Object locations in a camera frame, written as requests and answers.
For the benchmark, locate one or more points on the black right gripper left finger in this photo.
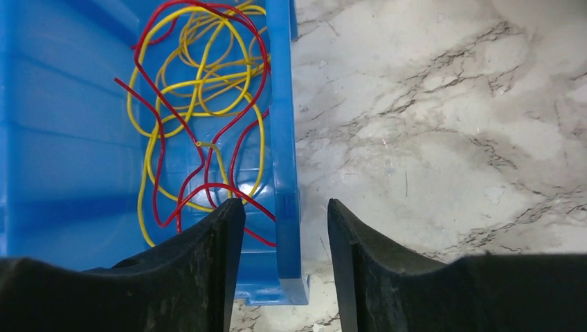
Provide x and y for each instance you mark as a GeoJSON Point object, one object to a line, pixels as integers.
{"type": "Point", "coordinates": [186, 283]}

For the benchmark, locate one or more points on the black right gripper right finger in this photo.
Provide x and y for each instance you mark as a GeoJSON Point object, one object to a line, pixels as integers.
{"type": "Point", "coordinates": [384, 286]}

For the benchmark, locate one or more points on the blue plastic bin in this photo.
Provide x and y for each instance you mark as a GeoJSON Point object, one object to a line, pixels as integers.
{"type": "Point", "coordinates": [123, 123]}

